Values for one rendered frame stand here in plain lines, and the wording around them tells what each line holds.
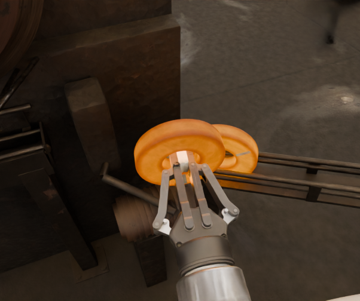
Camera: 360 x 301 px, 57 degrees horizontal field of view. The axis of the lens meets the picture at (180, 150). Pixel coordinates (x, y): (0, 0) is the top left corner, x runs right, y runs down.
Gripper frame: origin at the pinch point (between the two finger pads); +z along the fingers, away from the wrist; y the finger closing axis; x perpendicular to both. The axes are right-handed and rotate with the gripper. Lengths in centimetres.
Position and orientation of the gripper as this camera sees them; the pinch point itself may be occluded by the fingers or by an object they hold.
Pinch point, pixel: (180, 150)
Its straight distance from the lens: 55.2
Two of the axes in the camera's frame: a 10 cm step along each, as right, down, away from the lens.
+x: 0.1, -5.8, -8.1
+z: -1.8, -8.0, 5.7
